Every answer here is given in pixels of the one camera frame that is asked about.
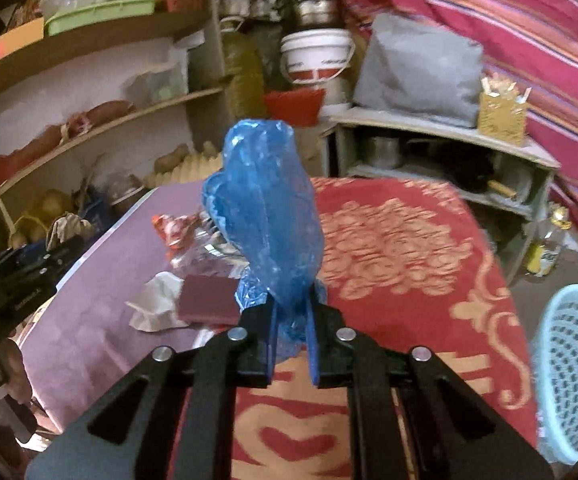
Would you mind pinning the red net bag sweet potatoes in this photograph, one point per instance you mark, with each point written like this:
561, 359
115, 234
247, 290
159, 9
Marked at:
34, 147

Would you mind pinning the blue plastic bag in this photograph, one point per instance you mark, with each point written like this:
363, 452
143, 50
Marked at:
264, 200

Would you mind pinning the wooden shelf unit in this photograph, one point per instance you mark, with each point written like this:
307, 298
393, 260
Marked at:
119, 25

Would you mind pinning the white crumpled paper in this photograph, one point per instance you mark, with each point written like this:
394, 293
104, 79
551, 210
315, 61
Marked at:
154, 300

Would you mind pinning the white plastic bucket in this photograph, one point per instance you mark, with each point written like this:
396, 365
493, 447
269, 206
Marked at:
319, 52

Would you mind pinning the yellow box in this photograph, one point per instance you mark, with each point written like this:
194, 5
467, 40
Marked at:
4, 50

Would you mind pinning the maroon scouring pad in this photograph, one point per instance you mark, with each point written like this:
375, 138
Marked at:
209, 300

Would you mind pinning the yellow net bag of potatoes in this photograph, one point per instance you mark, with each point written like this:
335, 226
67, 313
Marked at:
44, 207

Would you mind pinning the yellow oil jug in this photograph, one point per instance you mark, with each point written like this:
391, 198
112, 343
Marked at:
241, 75

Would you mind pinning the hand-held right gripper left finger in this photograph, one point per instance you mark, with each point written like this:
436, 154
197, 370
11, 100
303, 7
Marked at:
270, 340

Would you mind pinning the purple cloth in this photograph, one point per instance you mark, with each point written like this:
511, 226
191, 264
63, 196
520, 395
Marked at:
94, 335

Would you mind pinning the red plastic basin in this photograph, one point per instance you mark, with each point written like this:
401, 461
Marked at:
294, 107

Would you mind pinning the light blue plastic basket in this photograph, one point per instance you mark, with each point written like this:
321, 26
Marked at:
569, 375

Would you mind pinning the potato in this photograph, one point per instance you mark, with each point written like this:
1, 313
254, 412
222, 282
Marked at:
171, 157

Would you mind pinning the striped red cloth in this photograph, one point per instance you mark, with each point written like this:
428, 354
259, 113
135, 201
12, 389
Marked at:
544, 35

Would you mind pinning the large steel pot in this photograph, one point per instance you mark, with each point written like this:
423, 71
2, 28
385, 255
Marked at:
314, 5

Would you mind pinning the wooden rolling pin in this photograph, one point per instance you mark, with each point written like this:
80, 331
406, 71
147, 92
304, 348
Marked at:
504, 189

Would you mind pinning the black pan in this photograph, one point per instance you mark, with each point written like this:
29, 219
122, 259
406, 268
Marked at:
459, 170

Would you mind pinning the yellow-capped oil bottle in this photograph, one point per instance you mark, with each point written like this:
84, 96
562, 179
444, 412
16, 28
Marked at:
544, 255

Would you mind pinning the brown paper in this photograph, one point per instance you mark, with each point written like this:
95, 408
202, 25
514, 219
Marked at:
69, 227

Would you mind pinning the red snack packet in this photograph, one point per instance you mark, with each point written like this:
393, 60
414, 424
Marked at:
174, 230

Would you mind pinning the small steel pot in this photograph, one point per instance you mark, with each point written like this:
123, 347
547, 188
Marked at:
381, 152

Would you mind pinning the orange clear snack packet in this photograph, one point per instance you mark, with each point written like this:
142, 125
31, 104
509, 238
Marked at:
209, 252

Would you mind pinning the green plastic tray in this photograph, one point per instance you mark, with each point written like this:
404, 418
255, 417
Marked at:
99, 15

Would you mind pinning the clear plastic container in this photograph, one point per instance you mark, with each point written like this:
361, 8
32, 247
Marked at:
159, 85

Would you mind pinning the egg carton tray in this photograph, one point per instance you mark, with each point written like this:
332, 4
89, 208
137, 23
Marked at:
189, 170

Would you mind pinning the grey cabinet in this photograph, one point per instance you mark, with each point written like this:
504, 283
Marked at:
419, 120

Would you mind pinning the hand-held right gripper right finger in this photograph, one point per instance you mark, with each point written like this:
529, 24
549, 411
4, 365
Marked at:
313, 350

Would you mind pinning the red patterned towel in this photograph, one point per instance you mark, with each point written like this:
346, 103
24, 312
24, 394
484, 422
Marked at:
394, 240

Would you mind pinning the yellow chopstick holder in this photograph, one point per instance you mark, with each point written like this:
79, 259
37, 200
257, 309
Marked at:
501, 115

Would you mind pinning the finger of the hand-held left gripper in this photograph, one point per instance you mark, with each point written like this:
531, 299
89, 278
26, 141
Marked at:
59, 256

